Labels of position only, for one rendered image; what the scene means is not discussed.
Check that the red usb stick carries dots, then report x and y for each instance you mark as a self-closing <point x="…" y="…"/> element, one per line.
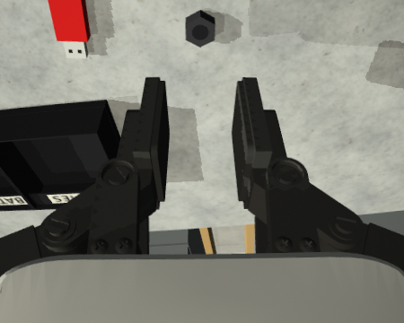
<point x="71" y="26"/>

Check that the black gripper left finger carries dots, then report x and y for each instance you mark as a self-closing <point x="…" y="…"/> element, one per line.
<point x="127" y="191"/>

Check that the grey hex nut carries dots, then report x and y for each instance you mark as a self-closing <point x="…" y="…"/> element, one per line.
<point x="200" y="28"/>

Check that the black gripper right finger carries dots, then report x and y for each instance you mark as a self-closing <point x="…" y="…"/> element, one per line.
<point x="297" y="211"/>

